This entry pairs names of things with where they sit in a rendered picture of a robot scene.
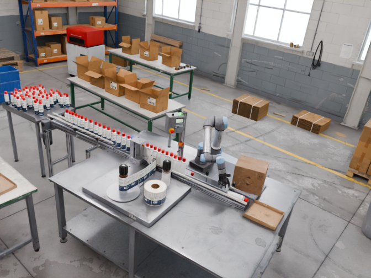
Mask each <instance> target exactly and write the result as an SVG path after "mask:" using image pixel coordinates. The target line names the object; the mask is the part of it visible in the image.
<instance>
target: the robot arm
mask: <svg viewBox="0 0 371 278"><path fill-rule="evenodd" d="M227 125H228V123H227V117H224V116H210V117H208V118H207V119H206V120H205V121H204V124H203V129H204V138H203V142H201V143H199V144H198V147H197V156H196V158H195V160H194V162H195V163H196V164H198V165H206V164H207V163H208V162H209V163H216V164H217V167H218V173H219V175H218V176H219V180H218V183H219V185H222V190H225V191H226V192H228V190H229V187H230V181H229V179H228V178H227V177H230V176H231V174H229V173H228V174H227V173H226V168H225V160H224V158H223V156H222V155H221V153H222V145H221V139H222V135H223V131H225V129H227ZM213 127H214V128H215V133H214V139H213V142H212V143H211V130H212V129H213Z"/></svg>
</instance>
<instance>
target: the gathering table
mask: <svg viewBox="0 0 371 278"><path fill-rule="evenodd" d="M9 102H10V106H8V105H6V103H5V102H2V108H4V109H6V111H7V118H8V124H9V130H10V137H11V141H12V147H13V154H14V159H15V162H18V161H19V160H18V153H17V147H16V142H15V135H14V129H13V123H12V116H11V113H14V114H16V115H18V116H20V117H23V118H25V119H27V120H29V121H31V122H33V123H35V128H36V137H37V142H38V150H39V159H40V168H41V175H42V176H41V177H43V178H44V177H46V175H45V165H44V156H43V147H42V142H41V137H40V135H39V133H40V124H39V123H40V122H41V120H44V119H46V118H48V117H50V116H48V114H49V115H52V116H55V117H57V116H56V115H54V114H53V113H55V114H58V115H61V114H65V110H66V109H67V108H66V107H64V109H60V106H59V104H56V105H54V108H53V109H51V108H50V110H51V111H46V110H44V116H43V117H40V115H38V116H36V115H35V111H34V110H33V109H32V110H29V108H27V110H28V112H27V113H24V112H23V110H21V111H19V110H17V109H15V108H14V107H12V102H11V100H10V101H9ZM74 110H75V105H73V104H71V103H70V108H69V109H68V111H71V112H72V111H74ZM70 145H71V159H72V163H74V162H75V161H74V160H75V149H74V141H73V136H72V135H70Z"/></svg>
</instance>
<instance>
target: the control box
mask: <svg viewBox="0 0 371 278"><path fill-rule="evenodd" d="M172 114H174V116H172ZM178 114H179V113H166V122H165V131H166V132H167V133H168V134H171V133H170V131H171V130H174V133H181V132H183V127H181V128H175V125H178V124H183V126H184V119H183V123H177V124H176V118H182V117H183V118H184V115H181V116H179V115H178ZM180 114H181V112H180Z"/></svg>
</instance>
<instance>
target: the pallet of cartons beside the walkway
mask: <svg viewBox="0 0 371 278"><path fill-rule="evenodd" d="M355 174H357V175H360V176H362V177H365V178H367V179H369V180H368V183H367V185H370V186H371V118H370V120H369V121H368V122H367V123H366V124H365V125H364V128H363V131H362V134H361V136H360V138H359V141H358V144H357V146H356V150H355V152H354V154H353V157H352V159H351V162H350V164H349V169H348V171H347V173H346V176H347V177H350V178H353V176H354V175H355Z"/></svg>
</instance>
